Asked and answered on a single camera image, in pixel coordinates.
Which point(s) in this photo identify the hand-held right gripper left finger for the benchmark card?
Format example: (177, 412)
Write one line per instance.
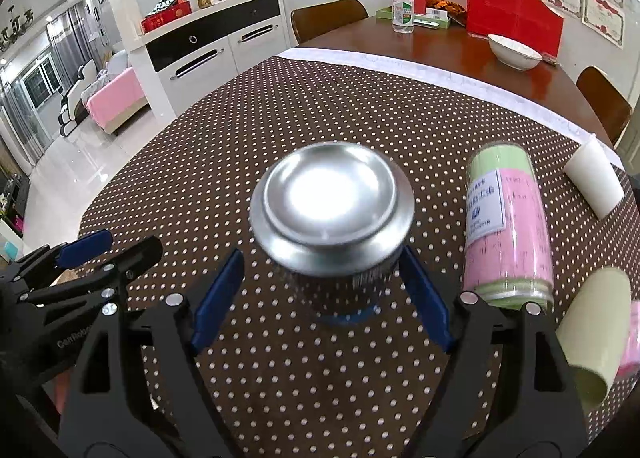
(218, 299)

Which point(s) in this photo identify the sofa with pink cover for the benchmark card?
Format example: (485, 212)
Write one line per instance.
(112, 97)

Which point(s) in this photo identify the white and black cabinet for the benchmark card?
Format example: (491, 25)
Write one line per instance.
(210, 42)

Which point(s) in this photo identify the silver metal can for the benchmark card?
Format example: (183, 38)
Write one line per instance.
(331, 218)

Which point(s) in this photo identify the brown chair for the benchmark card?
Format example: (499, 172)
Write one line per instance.
(327, 17)
(604, 100)

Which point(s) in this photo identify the brown polka dot tablecloth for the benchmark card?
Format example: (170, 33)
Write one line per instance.
(300, 378)

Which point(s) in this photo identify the grey curtains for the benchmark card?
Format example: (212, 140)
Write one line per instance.
(65, 42)

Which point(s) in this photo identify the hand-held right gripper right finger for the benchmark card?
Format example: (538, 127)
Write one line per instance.
(426, 302)

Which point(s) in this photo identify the clear spray bottle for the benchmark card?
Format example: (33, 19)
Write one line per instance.
(403, 2)

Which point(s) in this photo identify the white ceramic bowl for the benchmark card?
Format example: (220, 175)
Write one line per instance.
(514, 51)

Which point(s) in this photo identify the pink packet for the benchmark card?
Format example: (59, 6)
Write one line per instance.
(631, 338)

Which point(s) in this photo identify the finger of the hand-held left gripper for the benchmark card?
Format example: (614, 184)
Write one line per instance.
(142, 254)
(84, 247)

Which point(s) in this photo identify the black chandelier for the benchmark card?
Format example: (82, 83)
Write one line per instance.
(14, 22)

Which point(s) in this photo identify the white table underlay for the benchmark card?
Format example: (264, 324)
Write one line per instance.
(450, 77)

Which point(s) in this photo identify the black and white sofa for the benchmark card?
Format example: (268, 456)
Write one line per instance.
(74, 102)

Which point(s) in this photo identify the red paper bag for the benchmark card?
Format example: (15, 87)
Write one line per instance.
(515, 12)

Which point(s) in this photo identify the green snack tray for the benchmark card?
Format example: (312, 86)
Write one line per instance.
(420, 16)

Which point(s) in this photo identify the pink and green can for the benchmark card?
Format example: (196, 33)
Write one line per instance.
(505, 233)

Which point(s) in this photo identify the red gift box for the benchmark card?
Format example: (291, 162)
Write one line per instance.
(166, 15)

